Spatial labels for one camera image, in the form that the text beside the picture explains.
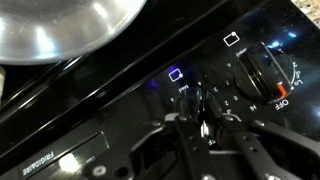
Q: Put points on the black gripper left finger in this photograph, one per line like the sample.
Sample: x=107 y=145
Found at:
x=186 y=150

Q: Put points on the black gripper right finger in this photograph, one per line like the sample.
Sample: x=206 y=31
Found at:
x=266 y=150

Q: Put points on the black stove knob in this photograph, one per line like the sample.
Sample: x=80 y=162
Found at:
x=260 y=71
x=196 y=100

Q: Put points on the stainless steel frying pan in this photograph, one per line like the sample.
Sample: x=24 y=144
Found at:
x=66 y=30

